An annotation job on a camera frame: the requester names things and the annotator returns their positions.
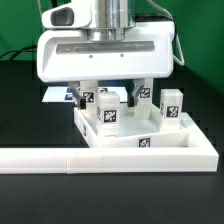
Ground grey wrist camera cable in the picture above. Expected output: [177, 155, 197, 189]
[146, 0, 186, 66]

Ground black cables at base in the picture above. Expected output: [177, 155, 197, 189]
[0, 44, 39, 62]

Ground white L-shaped obstacle fence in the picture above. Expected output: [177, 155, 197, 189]
[0, 113, 219, 174]

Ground white marker base sheet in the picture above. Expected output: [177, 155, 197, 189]
[42, 86, 127, 103]

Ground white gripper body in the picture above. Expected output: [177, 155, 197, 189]
[37, 21, 175, 83]

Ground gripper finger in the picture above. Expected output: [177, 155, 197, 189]
[127, 79, 145, 107]
[69, 82, 86, 109]

